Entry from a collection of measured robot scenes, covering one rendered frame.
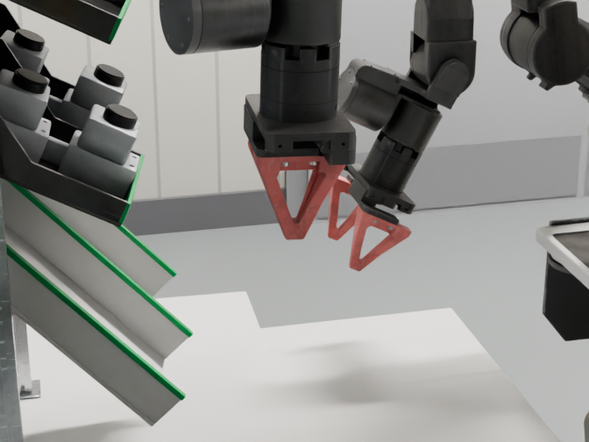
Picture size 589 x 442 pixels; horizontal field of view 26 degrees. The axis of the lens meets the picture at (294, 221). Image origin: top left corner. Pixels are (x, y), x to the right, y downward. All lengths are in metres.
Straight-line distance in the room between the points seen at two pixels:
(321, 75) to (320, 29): 0.03
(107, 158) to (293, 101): 0.28
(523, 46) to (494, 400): 0.41
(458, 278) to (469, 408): 2.43
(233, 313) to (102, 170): 0.59
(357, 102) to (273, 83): 0.55
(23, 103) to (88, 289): 0.24
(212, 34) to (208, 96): 3.26
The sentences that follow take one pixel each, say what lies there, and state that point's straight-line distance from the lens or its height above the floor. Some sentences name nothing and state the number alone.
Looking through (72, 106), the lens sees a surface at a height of 1.24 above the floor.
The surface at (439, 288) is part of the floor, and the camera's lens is 3.83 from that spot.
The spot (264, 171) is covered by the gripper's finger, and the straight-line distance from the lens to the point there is 0.92.
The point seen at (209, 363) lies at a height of 0.86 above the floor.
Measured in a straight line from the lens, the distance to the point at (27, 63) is 1.27.
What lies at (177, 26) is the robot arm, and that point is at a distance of 0.87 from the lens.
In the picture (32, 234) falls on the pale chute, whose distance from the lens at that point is 1.26.
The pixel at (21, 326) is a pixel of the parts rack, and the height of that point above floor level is 0.95.
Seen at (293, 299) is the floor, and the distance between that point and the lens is 3.74.
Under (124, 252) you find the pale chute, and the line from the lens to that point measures 1.42.
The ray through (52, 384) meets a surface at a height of 0.86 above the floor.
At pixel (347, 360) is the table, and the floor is 0.86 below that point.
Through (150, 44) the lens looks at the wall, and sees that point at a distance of 4.05.
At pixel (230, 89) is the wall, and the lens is 4.13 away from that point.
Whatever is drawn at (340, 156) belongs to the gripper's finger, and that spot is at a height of 1.31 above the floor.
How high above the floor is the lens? 1.60
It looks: 22 degrees down
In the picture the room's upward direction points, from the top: straight up
